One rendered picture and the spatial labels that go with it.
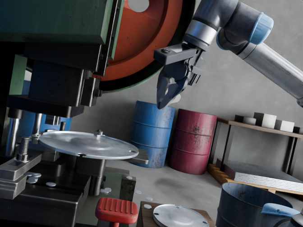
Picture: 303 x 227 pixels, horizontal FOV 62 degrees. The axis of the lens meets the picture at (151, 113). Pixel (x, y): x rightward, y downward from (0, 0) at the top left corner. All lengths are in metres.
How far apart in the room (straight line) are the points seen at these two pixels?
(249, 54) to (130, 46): 0.52
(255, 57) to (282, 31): 4.03
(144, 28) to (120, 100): 2.97
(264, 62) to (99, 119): 3.47
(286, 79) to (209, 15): 0.34
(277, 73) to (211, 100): 3.43
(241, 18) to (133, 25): 0.57
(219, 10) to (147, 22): 0.52
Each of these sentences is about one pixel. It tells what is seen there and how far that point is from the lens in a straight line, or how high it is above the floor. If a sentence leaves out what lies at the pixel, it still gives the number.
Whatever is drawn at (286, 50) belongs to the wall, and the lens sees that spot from 4.86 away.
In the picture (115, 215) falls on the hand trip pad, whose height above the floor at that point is 0.76.
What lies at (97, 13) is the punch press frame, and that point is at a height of 1.10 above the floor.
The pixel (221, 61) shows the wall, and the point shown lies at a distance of 4.34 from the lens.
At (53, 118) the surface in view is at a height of 0.84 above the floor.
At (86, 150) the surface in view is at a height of 0.78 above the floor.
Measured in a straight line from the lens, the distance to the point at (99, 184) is 0.75.
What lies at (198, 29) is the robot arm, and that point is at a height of 1.14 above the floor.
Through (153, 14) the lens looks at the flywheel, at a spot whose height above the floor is 1.31.
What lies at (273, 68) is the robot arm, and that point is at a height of 1.11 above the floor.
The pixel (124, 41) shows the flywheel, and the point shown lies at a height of 1.17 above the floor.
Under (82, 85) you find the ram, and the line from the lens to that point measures 0.70.
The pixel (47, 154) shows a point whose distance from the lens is 0.72.
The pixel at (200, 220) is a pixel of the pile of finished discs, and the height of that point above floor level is 0.37.
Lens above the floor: 0.95
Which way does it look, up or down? 3 degrees down
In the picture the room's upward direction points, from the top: 11 degrees clockwise
